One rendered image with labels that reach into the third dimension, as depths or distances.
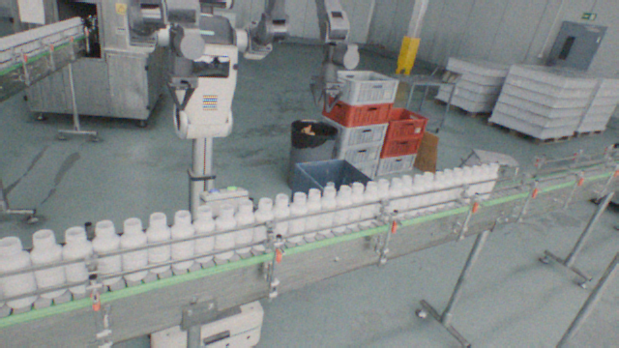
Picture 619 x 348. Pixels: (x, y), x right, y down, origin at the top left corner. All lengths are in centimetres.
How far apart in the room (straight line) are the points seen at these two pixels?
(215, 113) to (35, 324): 90
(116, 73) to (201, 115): 319
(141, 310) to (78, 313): 14
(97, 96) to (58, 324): 387
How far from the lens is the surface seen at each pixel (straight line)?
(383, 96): 369
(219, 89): 151
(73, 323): 110
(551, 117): 741
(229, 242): 107
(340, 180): 205
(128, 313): 111
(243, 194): 120
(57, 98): 491
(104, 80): 470
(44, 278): 104
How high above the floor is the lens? 172
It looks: 26 degrees down
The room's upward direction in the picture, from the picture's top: 10 degrees clockwise
